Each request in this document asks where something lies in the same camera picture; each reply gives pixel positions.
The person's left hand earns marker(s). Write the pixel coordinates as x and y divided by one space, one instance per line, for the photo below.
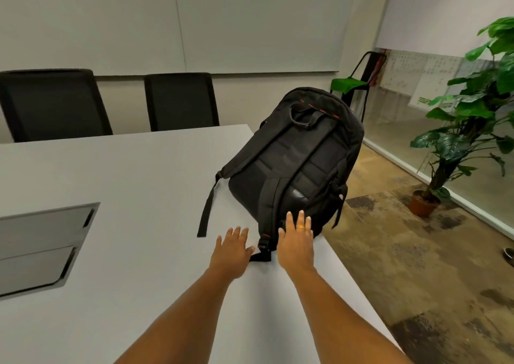
231 255

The person's right hand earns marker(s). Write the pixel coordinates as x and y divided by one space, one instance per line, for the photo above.
296 251

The black backpack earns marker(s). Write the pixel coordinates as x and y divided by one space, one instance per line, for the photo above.
297 155

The person's right forearm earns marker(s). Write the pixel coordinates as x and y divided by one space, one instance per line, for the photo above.
341 323

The person's left forearm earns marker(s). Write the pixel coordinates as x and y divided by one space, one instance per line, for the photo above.
172 323

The black conference chair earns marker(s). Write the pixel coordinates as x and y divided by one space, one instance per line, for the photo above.
52 104
180 102

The tall green leafy plant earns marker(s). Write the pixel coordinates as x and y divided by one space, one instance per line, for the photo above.
470 110

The black frame chair green seat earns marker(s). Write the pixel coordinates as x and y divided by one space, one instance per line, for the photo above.
349 84

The white wall poster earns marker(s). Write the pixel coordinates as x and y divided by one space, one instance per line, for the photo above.
401 72
433 82

